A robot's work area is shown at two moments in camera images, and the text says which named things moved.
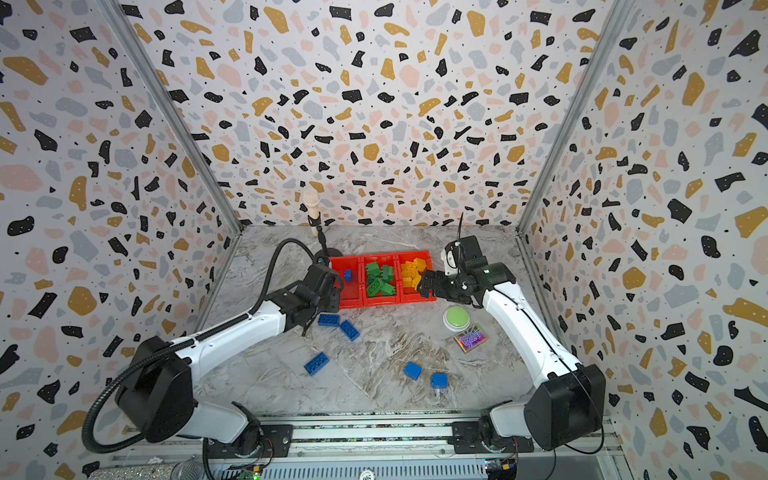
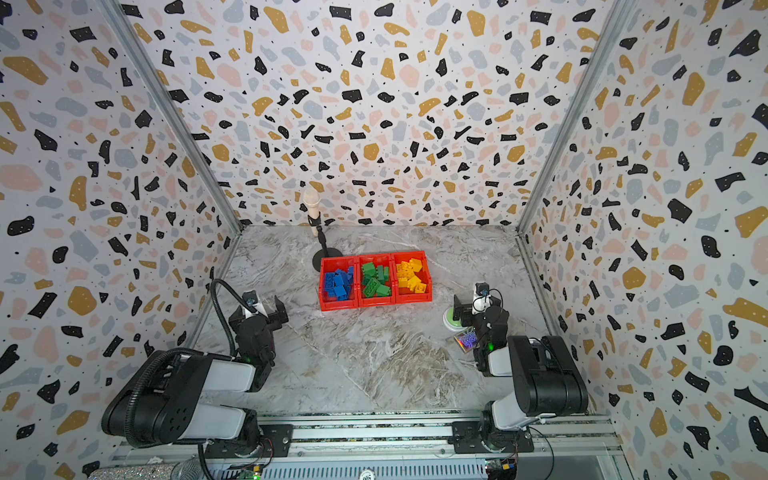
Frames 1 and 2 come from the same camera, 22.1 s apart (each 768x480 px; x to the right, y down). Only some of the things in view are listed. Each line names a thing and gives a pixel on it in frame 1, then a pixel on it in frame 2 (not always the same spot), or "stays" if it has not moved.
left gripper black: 335,307 to 273,318
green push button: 456,318 stays
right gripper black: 444,286 to 471,312
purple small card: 471,338 stays
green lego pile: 380,280 stays
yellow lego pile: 410,270 stays
